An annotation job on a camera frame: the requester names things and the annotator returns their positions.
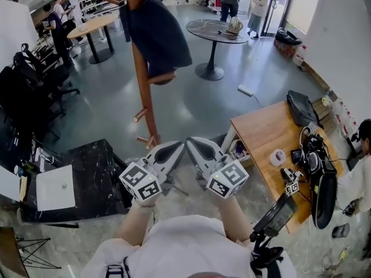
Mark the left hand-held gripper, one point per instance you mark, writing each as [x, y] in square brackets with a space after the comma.
[139, 184]

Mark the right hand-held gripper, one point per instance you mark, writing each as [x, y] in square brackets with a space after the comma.
[229, 178]

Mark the wooden coat rack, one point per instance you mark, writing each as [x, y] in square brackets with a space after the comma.
[143, 91]

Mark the dark navy cloth garment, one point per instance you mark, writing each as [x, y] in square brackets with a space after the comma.
[162, 39]

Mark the person's left forearm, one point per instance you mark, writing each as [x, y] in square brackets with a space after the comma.
[130, 224]

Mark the person's right forearm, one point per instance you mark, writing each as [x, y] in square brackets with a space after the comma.
[234, 216]

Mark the cardboard box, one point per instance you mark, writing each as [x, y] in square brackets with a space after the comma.
[240, 155]

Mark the white wristband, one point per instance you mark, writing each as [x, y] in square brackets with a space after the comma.
[143, 206]

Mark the curved wooden desk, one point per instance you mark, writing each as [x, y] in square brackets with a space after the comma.
[261, 132]

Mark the white tape roll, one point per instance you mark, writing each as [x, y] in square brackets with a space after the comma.
[274, 158]

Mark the black marble table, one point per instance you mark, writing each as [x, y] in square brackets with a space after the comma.
[95, 178]

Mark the white power strip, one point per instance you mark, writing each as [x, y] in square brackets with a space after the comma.
[245, 90]

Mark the spare hand-held gripper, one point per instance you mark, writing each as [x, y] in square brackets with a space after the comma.
[291, 181]

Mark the person's white shirt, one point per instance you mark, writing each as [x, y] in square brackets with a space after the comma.
[185, 248]

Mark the small black phone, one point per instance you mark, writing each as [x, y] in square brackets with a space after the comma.
[295, 156]

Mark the black chest-mounted monitor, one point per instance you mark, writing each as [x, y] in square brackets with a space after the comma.
[276, 216]

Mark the grey bag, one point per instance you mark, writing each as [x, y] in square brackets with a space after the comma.
[303, 109]

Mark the white square sink basin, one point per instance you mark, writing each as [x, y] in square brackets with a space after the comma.
[52, 193]

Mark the black backpack white trim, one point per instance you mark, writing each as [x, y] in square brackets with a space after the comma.
[323, 201]

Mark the round dark marble table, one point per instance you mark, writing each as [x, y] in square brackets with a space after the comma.
[208, 27]

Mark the small cream mug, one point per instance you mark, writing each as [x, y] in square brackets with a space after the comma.
[326, 101]

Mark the patterned box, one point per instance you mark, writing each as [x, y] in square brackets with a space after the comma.
[285, 49]

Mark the white jug red label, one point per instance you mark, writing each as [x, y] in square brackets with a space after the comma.
[300, 56]

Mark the blue white mug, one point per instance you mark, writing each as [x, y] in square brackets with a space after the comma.
[18, 171]

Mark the black office chair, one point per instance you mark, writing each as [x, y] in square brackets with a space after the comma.
[43, 71]
[20, 97]

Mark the black mesh cup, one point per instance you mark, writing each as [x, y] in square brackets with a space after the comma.
[340, 231]

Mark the round wooden table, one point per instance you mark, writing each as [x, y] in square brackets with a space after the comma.
[92, 25]

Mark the white panel board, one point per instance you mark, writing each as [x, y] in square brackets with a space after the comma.
[8, 184]

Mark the glass entrance door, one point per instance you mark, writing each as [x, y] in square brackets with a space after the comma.
[301, 4]

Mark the brown wooden panel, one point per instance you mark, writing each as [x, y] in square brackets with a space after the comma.
[10, 253]

